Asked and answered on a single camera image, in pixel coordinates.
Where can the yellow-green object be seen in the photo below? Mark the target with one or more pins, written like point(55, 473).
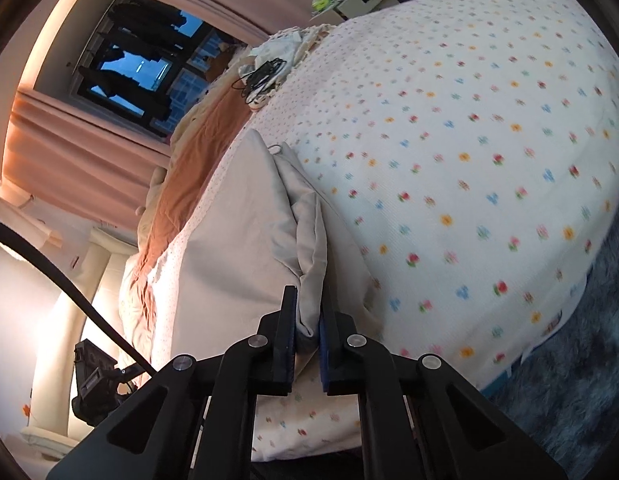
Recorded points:
point(322, 2)

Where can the white lace cloth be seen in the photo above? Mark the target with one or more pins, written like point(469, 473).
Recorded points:
point(289, 42)

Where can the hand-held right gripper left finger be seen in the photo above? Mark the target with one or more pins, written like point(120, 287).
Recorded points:
point(289, 340)

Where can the cream pillow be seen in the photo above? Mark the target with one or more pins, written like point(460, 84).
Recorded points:
point(249, 240)

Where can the dark hanging clothes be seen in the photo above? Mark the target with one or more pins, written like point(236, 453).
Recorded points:
point(139, 90)

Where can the brown duvet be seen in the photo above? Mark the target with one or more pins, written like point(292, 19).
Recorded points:
point(189, 175)

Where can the blue-grey shaggy rug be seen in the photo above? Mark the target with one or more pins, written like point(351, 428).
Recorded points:
point(579, 385)

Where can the pink curtain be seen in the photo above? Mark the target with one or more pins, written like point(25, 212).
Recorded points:
point(89, 170)

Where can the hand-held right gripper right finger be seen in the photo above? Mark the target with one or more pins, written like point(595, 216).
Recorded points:
point(323, 355)

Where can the window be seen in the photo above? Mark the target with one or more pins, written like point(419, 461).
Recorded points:
point(119, 67)

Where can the beige blanket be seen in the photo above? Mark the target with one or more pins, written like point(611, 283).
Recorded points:
point(157, 200)

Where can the cream padded headboard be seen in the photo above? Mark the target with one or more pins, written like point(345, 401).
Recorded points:
point(107, 265)

